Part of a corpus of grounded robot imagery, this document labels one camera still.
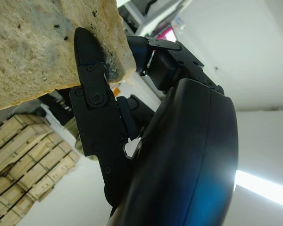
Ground pink storage box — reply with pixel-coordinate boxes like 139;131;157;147
157;22;177;43

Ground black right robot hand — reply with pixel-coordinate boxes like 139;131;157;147
69;27;239;226

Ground white ceiling light strip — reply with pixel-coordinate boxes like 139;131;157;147
234;169;283;210

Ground stacked wooden crates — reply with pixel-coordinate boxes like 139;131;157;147
0;114;81;226

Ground slice of bread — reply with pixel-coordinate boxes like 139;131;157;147
0;0;136;110

